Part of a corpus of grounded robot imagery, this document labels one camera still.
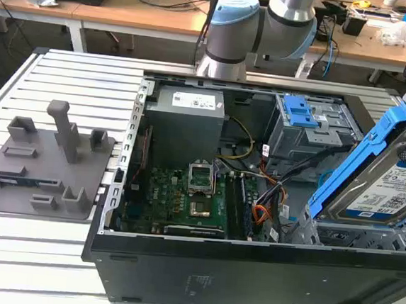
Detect hard disk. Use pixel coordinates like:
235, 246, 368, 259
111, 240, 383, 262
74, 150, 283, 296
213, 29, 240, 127
305, 89, 406, 230

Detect perforated metal disk bay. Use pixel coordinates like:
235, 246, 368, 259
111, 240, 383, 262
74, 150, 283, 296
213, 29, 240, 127
287, 202, 406, 254

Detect RAM stick in slot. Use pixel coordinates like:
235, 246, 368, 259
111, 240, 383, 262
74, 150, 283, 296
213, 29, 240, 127
235, 176, 258, 237

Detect black RAM slot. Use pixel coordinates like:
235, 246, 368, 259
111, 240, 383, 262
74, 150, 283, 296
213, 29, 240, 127
222, 174, 250, 241

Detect white plastic bag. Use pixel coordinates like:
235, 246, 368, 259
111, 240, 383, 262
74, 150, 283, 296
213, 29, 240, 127
378, 20, 406, 48

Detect wooden desk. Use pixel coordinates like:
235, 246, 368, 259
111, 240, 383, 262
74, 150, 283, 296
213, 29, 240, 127
238, 0, 406, 87
0, 0, 212, 64

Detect small black box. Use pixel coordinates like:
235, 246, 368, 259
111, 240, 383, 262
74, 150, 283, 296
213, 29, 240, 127
341, 13, 368, 36

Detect grey metal drive cage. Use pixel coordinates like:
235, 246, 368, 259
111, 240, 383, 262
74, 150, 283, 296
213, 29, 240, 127
261, 91, 367, 177

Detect blue drive latch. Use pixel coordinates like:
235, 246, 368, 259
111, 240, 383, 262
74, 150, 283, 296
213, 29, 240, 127
281, 94, 322, 130

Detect black PC case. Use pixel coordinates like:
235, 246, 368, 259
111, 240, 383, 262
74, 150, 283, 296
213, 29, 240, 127
77, 64, 406, 304

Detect metal socket cover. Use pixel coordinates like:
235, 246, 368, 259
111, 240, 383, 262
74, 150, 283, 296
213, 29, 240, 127
186, 160, 216, 196

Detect CPU socket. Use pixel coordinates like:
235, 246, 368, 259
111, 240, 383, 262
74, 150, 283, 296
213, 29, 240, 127
188, 199, 214, 220

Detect grey power supply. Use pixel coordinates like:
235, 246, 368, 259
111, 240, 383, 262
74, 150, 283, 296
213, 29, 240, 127
140, 82, 229, 165

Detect black graphics card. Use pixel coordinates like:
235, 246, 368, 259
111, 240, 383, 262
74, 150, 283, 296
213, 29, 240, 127
162, 222, 226, 241

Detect green motherboard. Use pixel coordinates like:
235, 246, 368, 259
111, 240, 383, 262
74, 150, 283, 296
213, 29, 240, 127
117, 162, 269, 243

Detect grey parts rack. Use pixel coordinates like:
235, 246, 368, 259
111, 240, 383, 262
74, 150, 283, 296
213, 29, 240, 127
0, 94, 120, 223

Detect blue green RAM stick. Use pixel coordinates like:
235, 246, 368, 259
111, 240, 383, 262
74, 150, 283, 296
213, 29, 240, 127
0, 176, 61, 189

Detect hanging blue cable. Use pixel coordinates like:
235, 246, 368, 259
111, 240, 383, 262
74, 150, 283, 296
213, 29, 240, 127
322, 38, 340, 79

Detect black cable bundle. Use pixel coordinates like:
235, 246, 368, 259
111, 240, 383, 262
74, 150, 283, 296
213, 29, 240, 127
252, 135, 354, 250

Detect yellow cable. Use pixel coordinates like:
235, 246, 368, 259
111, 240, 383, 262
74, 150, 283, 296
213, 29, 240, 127
216, 114, 257, 162

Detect orange red wire bundle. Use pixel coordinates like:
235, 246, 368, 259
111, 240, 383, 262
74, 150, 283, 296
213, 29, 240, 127
250, 184, 289, 235

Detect black cable at arm base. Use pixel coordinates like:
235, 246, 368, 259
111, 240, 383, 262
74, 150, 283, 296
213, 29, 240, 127
194, 0, 227, 69

